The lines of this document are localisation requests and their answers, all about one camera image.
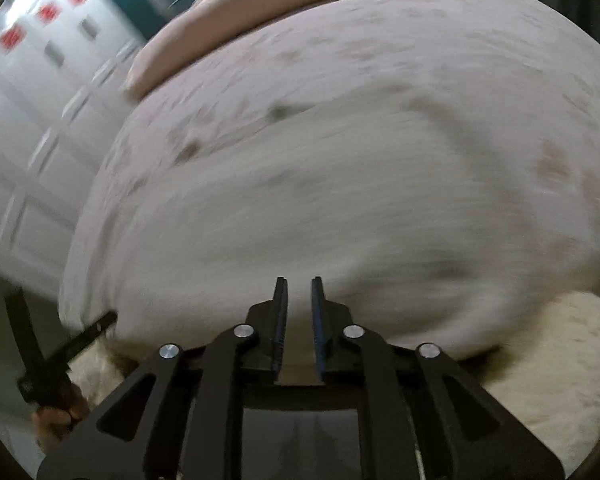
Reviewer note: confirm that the light grey knit garment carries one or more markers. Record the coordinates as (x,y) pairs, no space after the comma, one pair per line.
(393,197)

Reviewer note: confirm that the floral pink bed cover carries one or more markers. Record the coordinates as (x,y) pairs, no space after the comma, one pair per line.
(527,76)

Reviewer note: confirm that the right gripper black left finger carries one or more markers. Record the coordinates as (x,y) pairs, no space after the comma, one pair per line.
(179,415)

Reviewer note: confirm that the person's left hand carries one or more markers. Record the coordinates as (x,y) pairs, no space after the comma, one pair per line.
(53,425)

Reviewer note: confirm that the cream fluffy rug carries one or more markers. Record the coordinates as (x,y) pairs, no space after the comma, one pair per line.
(549,376)

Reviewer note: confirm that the white panelled wardrobe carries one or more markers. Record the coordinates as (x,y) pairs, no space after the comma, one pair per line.
(63,64)

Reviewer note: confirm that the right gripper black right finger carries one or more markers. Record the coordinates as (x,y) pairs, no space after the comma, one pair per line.
(420,414)

